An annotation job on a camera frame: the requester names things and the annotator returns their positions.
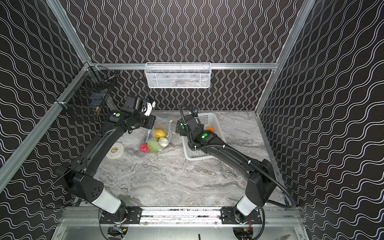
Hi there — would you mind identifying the white tape roll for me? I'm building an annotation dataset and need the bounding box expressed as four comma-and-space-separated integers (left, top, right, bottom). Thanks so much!
106, 143, 124, 159

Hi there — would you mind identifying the clear wall basket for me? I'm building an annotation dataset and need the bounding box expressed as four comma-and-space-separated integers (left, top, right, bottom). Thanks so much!
145, 62, 212, 89

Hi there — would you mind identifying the green cabbage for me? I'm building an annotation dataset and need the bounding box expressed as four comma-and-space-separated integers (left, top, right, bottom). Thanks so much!
147, 141, 163, 153

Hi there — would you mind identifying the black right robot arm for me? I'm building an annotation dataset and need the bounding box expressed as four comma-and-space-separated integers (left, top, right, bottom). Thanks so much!
176, 113, 297, 240

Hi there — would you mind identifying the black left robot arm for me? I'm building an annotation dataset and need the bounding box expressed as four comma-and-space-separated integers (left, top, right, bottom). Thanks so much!
57, 96, 156, 221

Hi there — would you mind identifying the black wire wall basket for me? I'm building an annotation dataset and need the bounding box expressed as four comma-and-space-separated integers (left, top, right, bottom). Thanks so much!
60, 66, 118, 122

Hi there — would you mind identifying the clear zip top bag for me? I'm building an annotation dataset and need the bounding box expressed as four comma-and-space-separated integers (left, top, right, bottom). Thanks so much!
145, 118, 173, 153

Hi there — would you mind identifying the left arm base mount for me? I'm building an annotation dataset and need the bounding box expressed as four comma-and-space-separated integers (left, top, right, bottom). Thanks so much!
100, 207, 143, 225

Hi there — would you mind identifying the white plastic basket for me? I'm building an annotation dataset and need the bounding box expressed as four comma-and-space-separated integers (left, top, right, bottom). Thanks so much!
181, 113, 226, 161

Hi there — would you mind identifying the white daikon radish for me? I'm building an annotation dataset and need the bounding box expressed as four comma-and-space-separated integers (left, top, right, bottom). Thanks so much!
158, 137, 169, 148

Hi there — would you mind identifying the red apple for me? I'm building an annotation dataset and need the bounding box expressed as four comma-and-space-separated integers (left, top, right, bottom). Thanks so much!
139, 144, 149, 153

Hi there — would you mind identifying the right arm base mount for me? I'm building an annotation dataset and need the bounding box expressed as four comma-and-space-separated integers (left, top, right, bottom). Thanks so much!
219, 207, 262, 225

